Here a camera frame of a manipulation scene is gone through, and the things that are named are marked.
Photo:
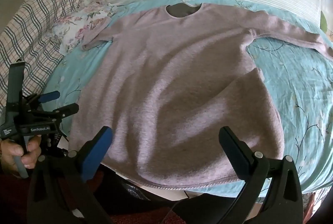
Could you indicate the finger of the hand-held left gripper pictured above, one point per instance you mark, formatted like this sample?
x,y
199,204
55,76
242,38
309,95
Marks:
x,y
50,96
63,111

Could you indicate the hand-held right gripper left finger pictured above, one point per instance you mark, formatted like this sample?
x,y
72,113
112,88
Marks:
x,y
95,154

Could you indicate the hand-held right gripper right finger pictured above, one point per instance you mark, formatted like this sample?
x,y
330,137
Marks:
x,y
233,151

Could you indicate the pink towel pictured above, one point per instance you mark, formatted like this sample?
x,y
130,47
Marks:
x,y
169,83

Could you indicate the person's left hand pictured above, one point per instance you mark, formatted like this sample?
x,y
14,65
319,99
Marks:
x,y
33,151

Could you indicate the person's dark red clothing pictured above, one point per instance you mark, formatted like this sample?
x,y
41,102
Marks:
x,y
10,200

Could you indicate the floral pillow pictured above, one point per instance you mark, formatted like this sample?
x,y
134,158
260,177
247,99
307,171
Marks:
x,y
78,23

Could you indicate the plaid blanket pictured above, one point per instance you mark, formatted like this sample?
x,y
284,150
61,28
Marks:
x,y
39,18

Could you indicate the teal floral bed sheet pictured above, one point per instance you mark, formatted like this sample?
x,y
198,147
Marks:
x,y
291,78

